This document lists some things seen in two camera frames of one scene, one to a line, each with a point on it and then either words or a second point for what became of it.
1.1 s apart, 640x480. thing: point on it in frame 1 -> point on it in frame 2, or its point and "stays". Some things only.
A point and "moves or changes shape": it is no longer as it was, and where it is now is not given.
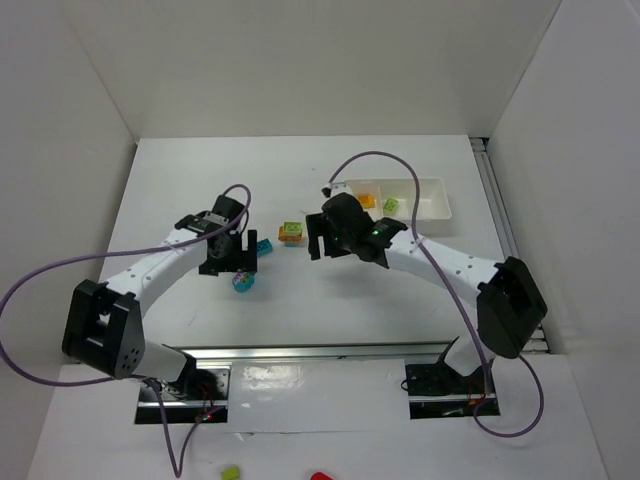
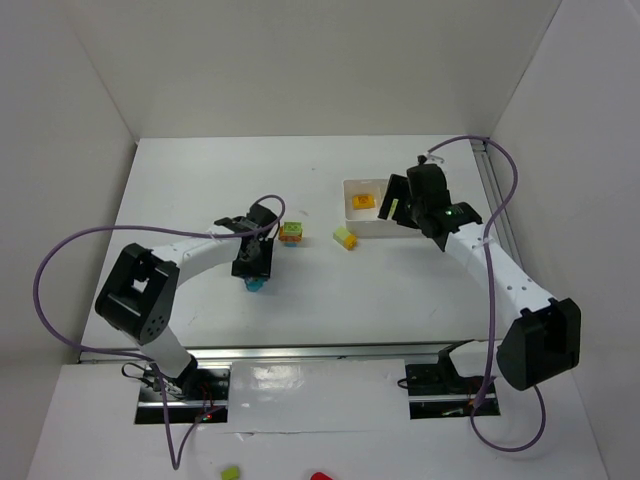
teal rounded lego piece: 247,282 moves or changes shape
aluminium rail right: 533,339 stays
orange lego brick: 367,200 stays
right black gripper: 325,236 -> 400,205
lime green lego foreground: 231,473 stays
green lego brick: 390,206 stays
